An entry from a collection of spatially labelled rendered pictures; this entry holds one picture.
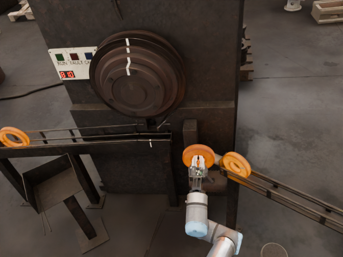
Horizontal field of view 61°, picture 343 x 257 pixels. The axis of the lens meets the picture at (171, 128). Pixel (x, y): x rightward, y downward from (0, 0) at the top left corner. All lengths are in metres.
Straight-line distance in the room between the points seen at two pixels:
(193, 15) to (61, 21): 0.63
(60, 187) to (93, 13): 0.96
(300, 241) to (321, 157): 0.77
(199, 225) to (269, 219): 1.04
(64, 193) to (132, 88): 0.75
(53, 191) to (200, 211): 0.90
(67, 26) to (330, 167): 2.10
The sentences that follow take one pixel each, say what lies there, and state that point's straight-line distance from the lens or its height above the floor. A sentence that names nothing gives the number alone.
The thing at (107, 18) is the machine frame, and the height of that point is 1.38.
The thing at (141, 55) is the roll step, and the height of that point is 1.28.
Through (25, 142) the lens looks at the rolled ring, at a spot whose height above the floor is 0.67.
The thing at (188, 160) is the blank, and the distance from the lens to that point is 1.42.
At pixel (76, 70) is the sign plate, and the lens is 1.66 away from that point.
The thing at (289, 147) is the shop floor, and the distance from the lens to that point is 2.65.
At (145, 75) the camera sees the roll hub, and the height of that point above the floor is 1.21.
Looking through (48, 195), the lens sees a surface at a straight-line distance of 1.81.
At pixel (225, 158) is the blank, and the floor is 0.73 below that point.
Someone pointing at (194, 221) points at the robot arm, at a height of 0.82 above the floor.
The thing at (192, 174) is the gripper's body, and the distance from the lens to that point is 1.30.
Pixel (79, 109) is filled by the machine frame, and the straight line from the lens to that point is 1.79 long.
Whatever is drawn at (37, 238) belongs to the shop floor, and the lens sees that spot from 2.44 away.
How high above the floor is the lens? 1.91
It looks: 43 degrees down
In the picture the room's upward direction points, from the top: 8 degrees counter-clockwise
